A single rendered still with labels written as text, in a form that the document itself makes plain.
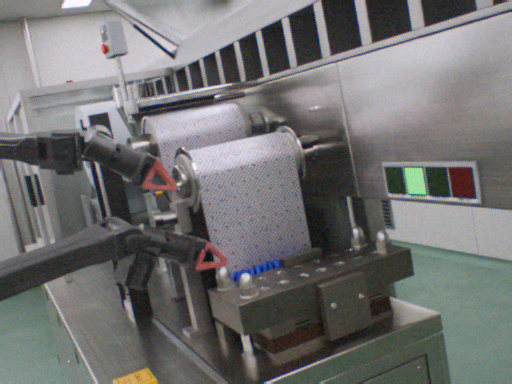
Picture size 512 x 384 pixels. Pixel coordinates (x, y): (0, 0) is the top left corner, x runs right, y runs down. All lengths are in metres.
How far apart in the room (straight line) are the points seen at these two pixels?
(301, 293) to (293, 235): 0.23
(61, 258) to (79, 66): 5.87
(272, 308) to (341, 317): 0.14
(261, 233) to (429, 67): 0.51
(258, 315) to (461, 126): 0.49
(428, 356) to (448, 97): 0.53
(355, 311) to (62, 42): 6.01
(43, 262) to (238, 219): 0.43
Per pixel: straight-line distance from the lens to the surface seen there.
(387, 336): 1.21
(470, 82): 1.02
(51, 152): 1.22
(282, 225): 1.34
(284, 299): 1.14
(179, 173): 1.28
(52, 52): 6.89
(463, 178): 1.06
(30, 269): 1.07
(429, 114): 1.10
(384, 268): 1.25
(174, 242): 1.22
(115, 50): 1.83
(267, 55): 1.61
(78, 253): 1.11
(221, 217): 1.27
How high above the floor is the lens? 1.37
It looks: 8 degrees down
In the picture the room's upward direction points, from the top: 11 degrees counter-clockwise
